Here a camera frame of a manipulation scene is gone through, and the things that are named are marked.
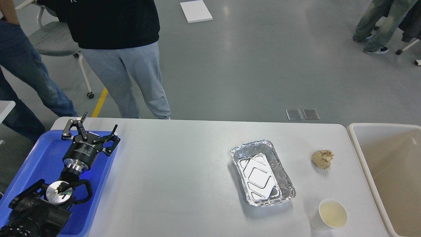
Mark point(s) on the chair with dark jacket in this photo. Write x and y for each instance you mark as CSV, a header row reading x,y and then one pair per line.
x,y
411,24

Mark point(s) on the white side table corner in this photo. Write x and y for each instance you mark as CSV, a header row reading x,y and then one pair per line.
x,y
5,108

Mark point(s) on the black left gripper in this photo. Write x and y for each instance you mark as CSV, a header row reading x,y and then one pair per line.
x,y
84,150

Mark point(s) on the person in blue jeans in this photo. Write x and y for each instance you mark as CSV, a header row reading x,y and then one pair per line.
x,y
19,57

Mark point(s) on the crumpled brown paper ball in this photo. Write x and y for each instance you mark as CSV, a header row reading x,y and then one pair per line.
x,y
322,158

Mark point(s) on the person in grey sweatpants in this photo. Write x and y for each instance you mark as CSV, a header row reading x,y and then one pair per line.
x,y
119,40

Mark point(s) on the white flat box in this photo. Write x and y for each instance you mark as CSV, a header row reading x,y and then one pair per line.
x,y
196,11

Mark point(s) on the blue plastic tray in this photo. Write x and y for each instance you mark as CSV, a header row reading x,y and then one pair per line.
x,y
45,162

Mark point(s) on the grey office chair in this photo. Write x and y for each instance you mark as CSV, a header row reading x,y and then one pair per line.
x,y
54,39

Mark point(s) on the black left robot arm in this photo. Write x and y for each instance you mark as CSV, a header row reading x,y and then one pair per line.
x,y
56,192

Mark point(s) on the person in faded jeans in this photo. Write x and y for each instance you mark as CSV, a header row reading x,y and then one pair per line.
x,y
396,11

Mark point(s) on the beige plastic bin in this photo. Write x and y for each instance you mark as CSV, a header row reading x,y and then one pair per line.
x,y
390,156

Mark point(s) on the aluminium foil tray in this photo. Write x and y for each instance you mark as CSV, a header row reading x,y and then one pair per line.
x,y
264,180

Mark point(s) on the white paper cup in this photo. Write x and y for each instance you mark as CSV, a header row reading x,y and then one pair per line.
x,y
329,215

